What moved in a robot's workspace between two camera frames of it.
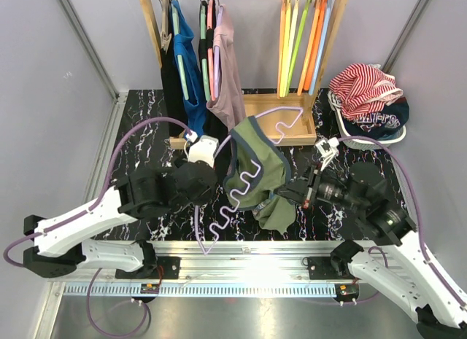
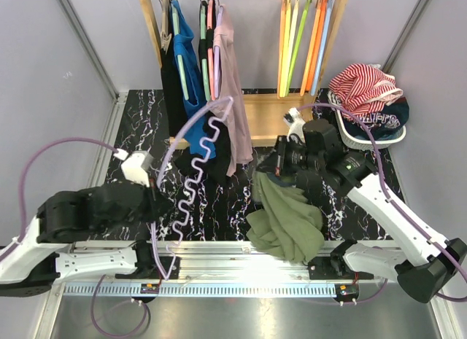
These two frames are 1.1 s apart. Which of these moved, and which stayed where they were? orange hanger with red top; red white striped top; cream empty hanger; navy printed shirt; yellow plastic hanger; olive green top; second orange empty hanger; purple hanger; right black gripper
Moved: olive green top; right black gripper; purple hanger
Stayed: yellow plastic hanger; red white striped top; cream empty hanger; orange hanger with red top; navy printed shirt; second orange empty hanger
